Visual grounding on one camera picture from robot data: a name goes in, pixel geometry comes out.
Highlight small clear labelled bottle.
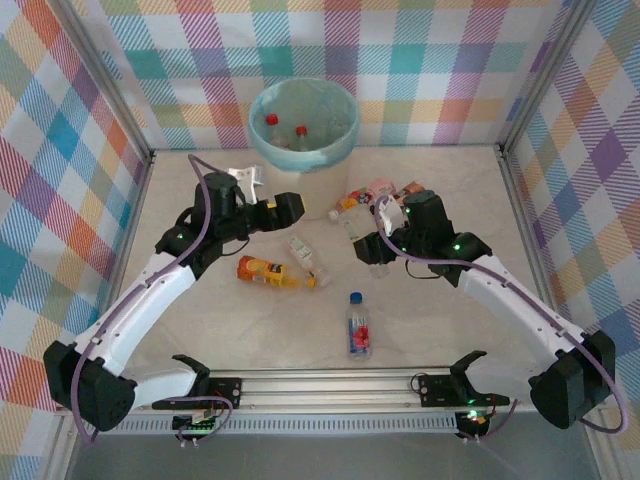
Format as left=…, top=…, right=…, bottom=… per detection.
left=286, top=235, right=332, bottom=290
left=343, top=208, right=392, bottom=280

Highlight orange juice bottle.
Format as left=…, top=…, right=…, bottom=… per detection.
left=236, top=254, right=319, bottom=292

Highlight red label cola bottle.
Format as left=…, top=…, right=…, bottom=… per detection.
left=293, top=124, right=315, bottom=152
left=264, top=112, right=290, bottom=150

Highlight blue cap water bottle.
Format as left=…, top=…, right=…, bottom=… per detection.
left=345, top=291, right=374, bottom=362

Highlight cream round waste bin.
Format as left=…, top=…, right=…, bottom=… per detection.
left=248, top=77, right=361, bottom=222

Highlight teal plastic bin liner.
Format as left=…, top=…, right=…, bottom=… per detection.
left=248, top=77, right=361, bottom=174

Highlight pink label plastic bottle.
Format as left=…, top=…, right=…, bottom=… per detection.
left=327, top=178, right=397, bottom=222

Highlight right green circuit board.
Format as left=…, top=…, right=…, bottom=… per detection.
left=456, top=408, right=491, bottom=438

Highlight green circuit board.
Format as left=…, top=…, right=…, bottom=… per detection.
left=172, top=408, right=224, bottom=439
left=456, top=408, right=491, bottom=438

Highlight left green circuit board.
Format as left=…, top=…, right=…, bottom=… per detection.
left=172, top=408, right=224, bottom=439

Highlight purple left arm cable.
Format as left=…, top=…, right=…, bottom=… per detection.
left=69, top=154, right=235, bottom=448

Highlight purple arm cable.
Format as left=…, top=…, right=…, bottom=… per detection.
left=69, top=154, right=235, bottom=448
left=375, top=195, right=629, bottom=443

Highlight aluminium side rail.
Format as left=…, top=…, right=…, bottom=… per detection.
left=496, top=144, right=577, bottom=370
left=89, top=149, right=157, bottom=375

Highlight aluminium front rail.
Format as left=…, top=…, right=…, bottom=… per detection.
left=55, top=367, right=609, bottom=417

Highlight black right mount plate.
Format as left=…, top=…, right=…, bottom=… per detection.
left=416, top=373, right=512, bottom=408

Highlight black mount plate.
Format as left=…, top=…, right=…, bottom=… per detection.
left=416, top=373, right=512, bottom=408
left=152, top=377, right=244, bottom=410

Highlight black left mount plate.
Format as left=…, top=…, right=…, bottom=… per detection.
left=152, top=377, right=244, bottom=410

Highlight slotted grey cable duct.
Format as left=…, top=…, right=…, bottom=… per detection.
left=99, top=417, right=459, bottom=437

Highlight aluminium frame post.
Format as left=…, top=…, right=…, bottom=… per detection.
left=581, top=407, right=619, bottom=480
left=42, top=413, right=84, bottom=480
left=47, top=0, right=157, bottom=161
left=498, top=0, right=602, bottom=157

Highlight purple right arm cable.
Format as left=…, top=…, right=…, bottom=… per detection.
left=375, top=195, right=629, bottom=443

